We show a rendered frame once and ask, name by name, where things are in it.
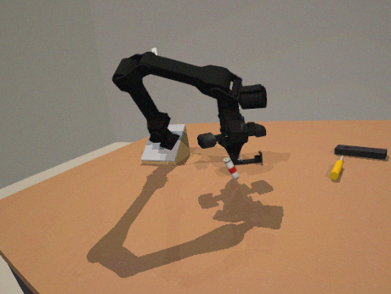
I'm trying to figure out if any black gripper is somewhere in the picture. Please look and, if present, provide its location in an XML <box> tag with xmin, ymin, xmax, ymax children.
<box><xmin>197</xmin><ymin>110</ymin><xmax>266</xmax><ymax>165</ymax></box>

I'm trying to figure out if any yellow-handled screwdriver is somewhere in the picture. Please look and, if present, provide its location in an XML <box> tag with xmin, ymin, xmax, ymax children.
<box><xmin>330</xmin><ymin>156</ymin><xmax>343</xmax><ymax>179</ymax></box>

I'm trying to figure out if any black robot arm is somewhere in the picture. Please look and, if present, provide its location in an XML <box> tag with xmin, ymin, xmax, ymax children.
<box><xmin>112</xmin><ymin>52</ymin><xmax>267</xmax><ymax>150</ymax></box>

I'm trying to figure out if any white cylindrical battery with red band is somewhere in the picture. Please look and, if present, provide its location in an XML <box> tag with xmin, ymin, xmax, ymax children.
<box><xmin>224</xmin><ymin>157</ymin><xmax>239</xmax><ymax>178</ymax></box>

